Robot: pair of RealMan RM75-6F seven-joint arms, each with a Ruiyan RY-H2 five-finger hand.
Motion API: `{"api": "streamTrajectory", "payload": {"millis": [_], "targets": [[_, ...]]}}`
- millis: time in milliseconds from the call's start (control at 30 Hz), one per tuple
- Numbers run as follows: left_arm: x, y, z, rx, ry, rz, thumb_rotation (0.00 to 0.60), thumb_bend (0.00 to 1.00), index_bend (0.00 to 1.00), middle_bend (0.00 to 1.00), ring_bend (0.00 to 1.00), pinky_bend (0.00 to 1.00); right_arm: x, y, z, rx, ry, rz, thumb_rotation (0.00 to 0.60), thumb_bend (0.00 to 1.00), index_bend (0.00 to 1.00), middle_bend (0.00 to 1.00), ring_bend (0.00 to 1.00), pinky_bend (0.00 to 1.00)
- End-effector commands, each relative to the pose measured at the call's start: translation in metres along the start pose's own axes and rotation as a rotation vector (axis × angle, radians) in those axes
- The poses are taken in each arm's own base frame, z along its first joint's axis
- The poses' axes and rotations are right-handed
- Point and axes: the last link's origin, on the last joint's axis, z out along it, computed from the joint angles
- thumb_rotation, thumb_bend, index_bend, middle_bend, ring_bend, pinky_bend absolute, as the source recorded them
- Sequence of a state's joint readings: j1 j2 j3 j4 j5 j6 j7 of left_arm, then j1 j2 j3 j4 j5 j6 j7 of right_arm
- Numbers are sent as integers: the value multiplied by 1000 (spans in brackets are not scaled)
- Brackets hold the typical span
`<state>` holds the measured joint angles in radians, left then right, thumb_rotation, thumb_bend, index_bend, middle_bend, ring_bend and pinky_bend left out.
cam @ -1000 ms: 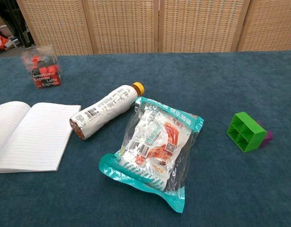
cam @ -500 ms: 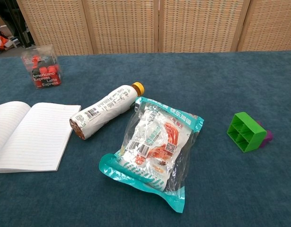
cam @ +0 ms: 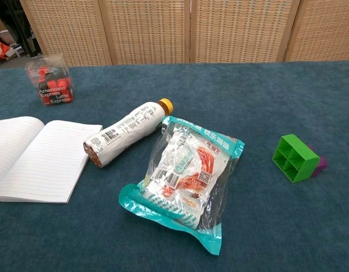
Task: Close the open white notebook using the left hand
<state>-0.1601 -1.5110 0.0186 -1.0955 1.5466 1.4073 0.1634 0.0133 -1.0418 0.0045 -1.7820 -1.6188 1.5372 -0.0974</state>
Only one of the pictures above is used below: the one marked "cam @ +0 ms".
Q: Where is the purple building block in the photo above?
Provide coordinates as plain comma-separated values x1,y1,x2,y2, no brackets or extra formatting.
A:
308,145,329,178

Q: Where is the woven folding screen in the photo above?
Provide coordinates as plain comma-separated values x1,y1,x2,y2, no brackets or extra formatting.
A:
19,0,349,67

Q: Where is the teal clear snack bag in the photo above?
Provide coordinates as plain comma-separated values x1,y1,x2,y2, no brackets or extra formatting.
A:
118,115,245,257

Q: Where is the blue table mat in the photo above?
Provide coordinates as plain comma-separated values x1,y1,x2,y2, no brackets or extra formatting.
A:
0,60,349,272

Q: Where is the white lined notebook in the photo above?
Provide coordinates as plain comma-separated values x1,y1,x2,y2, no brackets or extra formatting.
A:
0,116,103,204

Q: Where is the clear box of coffee capsules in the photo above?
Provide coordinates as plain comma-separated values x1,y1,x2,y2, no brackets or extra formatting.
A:
24,53,76,107

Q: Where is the green building block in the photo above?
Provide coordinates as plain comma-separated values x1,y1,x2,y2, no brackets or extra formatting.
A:
271,134,321,184

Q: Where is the white labelled bottle yellow cap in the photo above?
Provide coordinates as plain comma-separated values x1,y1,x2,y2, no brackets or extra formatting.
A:
83,97,174,169

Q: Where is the orange white bag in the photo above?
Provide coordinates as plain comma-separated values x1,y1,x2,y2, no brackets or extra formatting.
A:
0,41,15,61

